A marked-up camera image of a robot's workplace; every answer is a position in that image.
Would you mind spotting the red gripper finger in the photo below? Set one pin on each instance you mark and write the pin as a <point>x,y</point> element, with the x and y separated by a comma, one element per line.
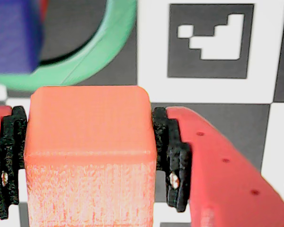
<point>7,146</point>
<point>215,177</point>

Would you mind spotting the orange cube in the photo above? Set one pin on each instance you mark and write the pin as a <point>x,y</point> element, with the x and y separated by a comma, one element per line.
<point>90,142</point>

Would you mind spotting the blue cube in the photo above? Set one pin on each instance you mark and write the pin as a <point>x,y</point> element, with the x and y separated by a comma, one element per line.
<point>11,35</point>

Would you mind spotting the black white marker checkerboard mat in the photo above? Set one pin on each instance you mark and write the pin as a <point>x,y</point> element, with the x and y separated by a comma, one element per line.
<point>203,89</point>

